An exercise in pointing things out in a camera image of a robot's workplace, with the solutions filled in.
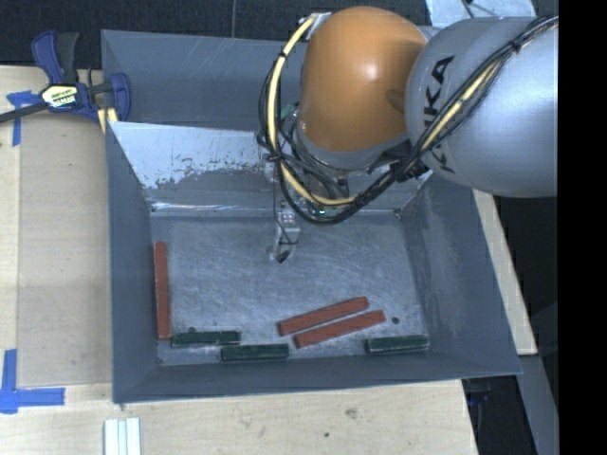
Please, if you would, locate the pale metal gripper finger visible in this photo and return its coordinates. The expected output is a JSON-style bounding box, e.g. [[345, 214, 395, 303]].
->
[[267, 227, 287, 263], [279, 210, 302, 250]]

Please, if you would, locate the grey metal bin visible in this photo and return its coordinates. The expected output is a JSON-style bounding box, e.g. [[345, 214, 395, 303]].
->
[[100, 28, 524, 405]]

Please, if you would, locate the dark green flat block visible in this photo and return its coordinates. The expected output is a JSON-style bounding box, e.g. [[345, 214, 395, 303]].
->
[[170, 330, 243, 349], [219, 342, 291, 364], [363, 334, 431, 355]]

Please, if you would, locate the red-brown flat block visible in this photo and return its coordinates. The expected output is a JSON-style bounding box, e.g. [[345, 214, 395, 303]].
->
[[152, 241, 173, 342], [292, 309, 387, 350], [276, 296, 371, 337]]

